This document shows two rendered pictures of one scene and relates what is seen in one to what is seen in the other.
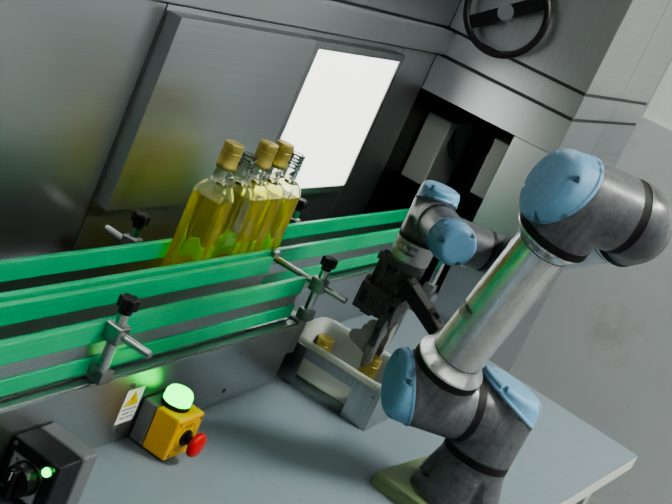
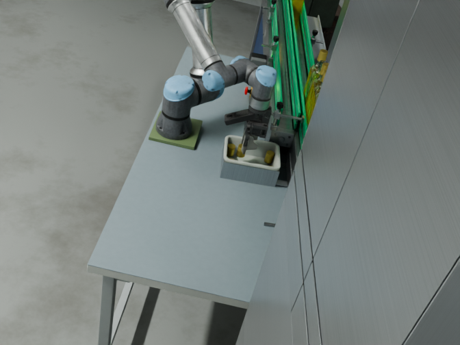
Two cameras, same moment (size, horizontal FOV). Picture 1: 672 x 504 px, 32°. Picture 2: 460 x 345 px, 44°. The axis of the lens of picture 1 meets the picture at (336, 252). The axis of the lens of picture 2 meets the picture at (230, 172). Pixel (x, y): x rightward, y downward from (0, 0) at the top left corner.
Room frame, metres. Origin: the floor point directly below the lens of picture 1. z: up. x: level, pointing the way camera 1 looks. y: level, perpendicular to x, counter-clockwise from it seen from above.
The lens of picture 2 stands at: (3.67, -1.01, 2.13)
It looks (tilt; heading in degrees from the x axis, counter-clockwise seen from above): 38 degrees down; 152
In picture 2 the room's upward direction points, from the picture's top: 14 degrees clockwise
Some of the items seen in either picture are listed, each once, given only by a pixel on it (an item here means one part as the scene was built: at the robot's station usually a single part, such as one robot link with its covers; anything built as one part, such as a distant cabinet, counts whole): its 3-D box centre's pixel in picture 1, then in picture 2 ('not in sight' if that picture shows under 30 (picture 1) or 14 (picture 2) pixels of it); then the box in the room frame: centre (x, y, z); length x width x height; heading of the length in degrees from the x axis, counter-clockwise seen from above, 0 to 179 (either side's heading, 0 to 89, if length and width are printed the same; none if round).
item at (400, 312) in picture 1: (390, 288); (257, 120); (2.09, -0.12, 0.98); 0.09 x 0.08 x 0.12; 70
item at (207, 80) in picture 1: (273, 118); not in sight; (2.26, 0.22, 1.15); 0.90 x 0.03 x 0.34; 159
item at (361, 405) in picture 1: (331, 366); (256, 162); (2.11, -0.08, 0.79); 0.27 x 0.17 x 0.08; 69
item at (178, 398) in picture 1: (178, 396); not in sight; (1.61, 0.12, 0.84); 0.04 x 0.04 x 0.03
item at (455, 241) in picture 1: (455, 239); (242, 71); (2.00, -0.18, 1.14); 0.11 x 0.11 x 0.08; 21
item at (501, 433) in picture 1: (494, 414); (179, 95); (1.84, -0.35, 0.94); 0.13 x 0.12 x 0.14; 111
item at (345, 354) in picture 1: (345, 369); (250, 159); (2.10, -0.11, 0.80); 0.22 x 0.17 x 0.09; 69
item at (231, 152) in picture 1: (230, 155); (322, 55); (1.88, 0.22, 1.14); 0.04 x 0.04 x 0.04
